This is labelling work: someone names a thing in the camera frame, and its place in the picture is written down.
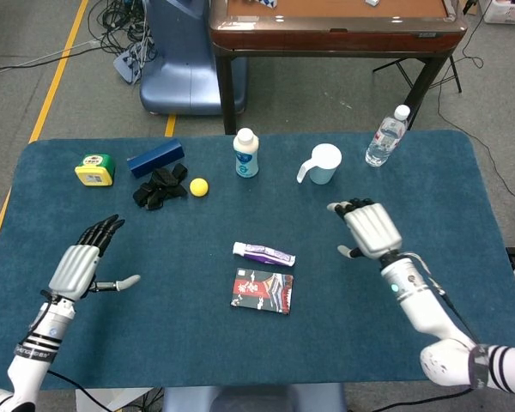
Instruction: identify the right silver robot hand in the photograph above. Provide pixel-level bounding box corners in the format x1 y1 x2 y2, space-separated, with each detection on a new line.
327 197 403 261

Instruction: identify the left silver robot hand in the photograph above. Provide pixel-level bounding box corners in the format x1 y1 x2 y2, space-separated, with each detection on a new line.
47 214 142 301

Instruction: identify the purple white toothpaste tube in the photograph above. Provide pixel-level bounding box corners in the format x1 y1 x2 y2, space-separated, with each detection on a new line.
233 240 297 268

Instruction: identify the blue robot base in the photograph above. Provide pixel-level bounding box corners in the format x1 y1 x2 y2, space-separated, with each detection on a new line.
139 0 248 117

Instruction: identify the clear water bottle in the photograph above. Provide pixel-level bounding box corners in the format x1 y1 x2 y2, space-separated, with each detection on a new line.
364 105 411 168

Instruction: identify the yellow green plastic box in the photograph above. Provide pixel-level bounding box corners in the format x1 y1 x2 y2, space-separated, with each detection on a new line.
74 153 116 188

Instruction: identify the blue rectangular box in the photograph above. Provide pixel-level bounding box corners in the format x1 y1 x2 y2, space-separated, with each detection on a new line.
126 137 185 179

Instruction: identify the white milk bottle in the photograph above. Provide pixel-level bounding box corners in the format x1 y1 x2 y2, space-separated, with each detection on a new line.
233 127 260 179

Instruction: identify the brown mahjong table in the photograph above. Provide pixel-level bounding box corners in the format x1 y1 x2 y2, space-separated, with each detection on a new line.
209 0 469 136

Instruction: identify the blue robot torso base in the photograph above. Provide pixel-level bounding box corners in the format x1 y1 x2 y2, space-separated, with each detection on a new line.
162 383 348 412

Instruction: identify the blue power strip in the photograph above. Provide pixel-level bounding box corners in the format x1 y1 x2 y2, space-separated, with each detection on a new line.
112 42 155 85

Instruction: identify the white storage crate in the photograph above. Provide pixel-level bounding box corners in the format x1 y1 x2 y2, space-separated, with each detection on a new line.
482 0 515 25

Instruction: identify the light blue handled cup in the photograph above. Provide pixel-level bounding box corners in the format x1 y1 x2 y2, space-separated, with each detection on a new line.
296 143 342 186

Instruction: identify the black fabric strap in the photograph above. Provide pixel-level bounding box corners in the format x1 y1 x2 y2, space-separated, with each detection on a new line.
132 162 189 211

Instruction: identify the black cable bundle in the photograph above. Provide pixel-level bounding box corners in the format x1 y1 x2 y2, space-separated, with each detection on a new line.
88 0 160 57

